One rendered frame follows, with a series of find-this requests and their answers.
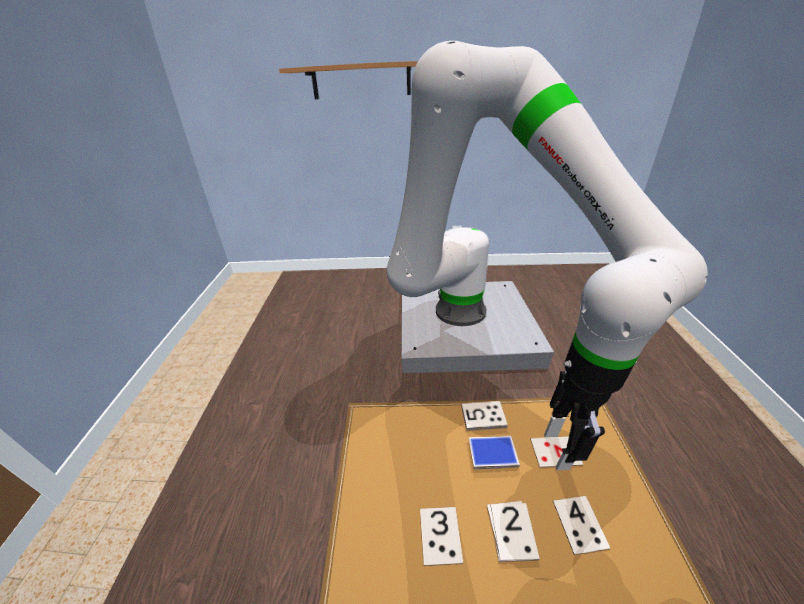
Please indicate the blue playing card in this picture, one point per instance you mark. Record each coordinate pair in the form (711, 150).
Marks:
(548, 450)
(493, 451)

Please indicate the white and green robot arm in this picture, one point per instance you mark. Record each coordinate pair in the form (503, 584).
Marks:
(656, 270)

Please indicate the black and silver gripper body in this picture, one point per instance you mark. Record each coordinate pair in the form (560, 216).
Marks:
(588, 401)

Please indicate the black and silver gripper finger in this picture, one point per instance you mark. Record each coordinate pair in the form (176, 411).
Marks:
(587, 439)
(559, 412)

